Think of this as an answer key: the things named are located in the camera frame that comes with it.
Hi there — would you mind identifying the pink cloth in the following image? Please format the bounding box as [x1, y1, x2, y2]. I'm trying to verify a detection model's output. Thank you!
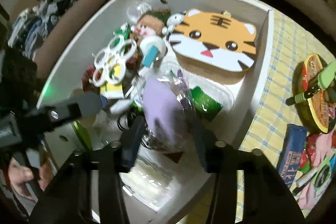
[298, 131, 334, 210]

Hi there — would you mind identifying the left hand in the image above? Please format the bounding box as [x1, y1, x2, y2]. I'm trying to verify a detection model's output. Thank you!
[8, 158, 54, 200]

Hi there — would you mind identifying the white ring holder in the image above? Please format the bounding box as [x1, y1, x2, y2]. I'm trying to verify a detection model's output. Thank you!
[91, 35, 137, 87]

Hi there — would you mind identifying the green handled brush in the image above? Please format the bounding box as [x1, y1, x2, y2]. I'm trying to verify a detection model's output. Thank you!
[285, 61, 335, 106]

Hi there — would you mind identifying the blue long box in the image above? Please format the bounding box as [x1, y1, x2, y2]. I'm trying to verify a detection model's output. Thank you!
[277, 124, 307, 188]

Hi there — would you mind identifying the yellow checked tablecloth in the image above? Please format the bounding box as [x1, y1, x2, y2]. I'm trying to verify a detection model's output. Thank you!
[180, 9, 336, 223]

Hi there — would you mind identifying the green packet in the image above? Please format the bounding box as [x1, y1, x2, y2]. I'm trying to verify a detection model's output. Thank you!
[191, 86, 223, 122]

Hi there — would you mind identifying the white storage bin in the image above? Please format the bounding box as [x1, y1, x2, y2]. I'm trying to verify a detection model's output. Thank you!
[38, 0, 274, 223]

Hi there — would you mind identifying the purple items plastic bag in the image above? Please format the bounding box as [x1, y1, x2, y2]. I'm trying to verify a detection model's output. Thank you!
[134, 69, 195, 153]

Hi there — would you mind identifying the black white marker pen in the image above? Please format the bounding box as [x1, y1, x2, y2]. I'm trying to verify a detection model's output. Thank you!
[292, 167, 318, 196]

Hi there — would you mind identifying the tiger face box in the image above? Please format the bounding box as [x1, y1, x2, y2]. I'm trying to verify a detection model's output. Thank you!
[168, 9, 257, 73]

